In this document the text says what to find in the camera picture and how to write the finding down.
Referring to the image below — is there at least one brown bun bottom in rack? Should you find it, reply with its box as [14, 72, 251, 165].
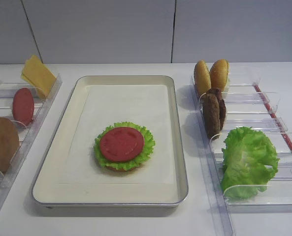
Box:
[0, 117, 19, 174]

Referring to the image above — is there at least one golden bun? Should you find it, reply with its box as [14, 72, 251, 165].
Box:
[209, 59, 229, 91]
[194, 60, 211, 95]

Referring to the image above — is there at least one green lettuce leaf on bun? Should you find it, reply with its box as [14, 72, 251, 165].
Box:
[94, 121, 156, 170]

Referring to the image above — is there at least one large green lettuce leaf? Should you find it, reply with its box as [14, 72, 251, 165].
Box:
[221, 126, 279, 200]

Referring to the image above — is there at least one rear yellow cheese slice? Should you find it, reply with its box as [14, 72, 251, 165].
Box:
[21, 55, 48, 88]

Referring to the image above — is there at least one brown meat patty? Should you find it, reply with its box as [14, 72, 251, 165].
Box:
[203, 94, 220, 139]
[207, 88, 226, 130]

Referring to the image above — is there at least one left golden bun top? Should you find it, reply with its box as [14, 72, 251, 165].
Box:
[194, 60, 211, 95]

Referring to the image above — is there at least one red tomato slice on lettuce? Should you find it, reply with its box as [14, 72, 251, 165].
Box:
[99, 127, 144, 162]

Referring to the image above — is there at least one bottom bun under lettuce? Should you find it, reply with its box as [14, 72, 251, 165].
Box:
[106, 166, 138, 172]

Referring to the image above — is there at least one clear acrylic rack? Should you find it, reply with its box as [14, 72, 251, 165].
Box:
[191, 67, 292, 236]
[0, 74, 62, 210]

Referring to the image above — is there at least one front yellow cheese slice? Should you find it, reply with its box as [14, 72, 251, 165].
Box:
[21, 60, 56, 99]

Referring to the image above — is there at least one left clear acrylic rack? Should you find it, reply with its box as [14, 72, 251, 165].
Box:
[0, 74, 62, 210]

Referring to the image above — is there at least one cream metal baking tray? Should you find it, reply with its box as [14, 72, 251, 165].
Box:
[32, 75, 188, 207]

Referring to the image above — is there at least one yellow cheese slice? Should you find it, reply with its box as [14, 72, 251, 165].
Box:
[21, 55, 48, 88]
[21, 60, 56, 99]

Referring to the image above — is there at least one red tomato slice in rack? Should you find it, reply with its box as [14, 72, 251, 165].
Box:
[12, 88, 34, 126]

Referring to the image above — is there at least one right clear acrylic rack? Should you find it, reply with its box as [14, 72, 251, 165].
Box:
[191, 67, 292, 236]

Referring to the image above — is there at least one right golden bun top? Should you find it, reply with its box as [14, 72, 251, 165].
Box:
[209, 59, 229, 91]

